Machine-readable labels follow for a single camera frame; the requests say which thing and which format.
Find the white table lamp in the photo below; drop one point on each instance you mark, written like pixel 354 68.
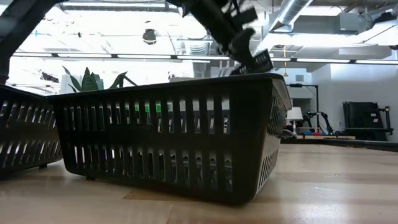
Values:
pixel 294 113

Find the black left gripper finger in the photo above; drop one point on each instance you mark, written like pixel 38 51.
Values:
pixel 244 46

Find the black background gantry frame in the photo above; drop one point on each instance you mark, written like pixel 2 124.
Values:
pixel 298 85

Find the green slotted plastic basket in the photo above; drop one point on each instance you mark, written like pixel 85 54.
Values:
pixel 158 108

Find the long ceiling light bar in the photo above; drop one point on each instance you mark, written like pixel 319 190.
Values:
pixel 140 56

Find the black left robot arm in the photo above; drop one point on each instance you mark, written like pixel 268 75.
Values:
pixel 21 25

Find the background wooden workbench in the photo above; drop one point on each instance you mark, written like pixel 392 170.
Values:
pixel 329 137

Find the green snake plant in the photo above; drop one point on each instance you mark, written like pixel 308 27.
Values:
pixel 88 82

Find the black cross frame rail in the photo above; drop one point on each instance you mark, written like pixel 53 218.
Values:
pixel 357 143

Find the square wall vent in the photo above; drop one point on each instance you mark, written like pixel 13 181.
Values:
pixel 299 77

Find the silver ribbed ventilation duct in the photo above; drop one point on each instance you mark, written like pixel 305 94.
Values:
pixel 199 46

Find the silver smooth ventilation duct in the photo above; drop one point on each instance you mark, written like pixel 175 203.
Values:
pixel 292 9

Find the black equipment cart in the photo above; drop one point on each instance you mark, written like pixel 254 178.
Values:
pixel 363 118

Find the black background robot arm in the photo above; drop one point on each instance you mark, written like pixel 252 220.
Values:
pixel 329 123

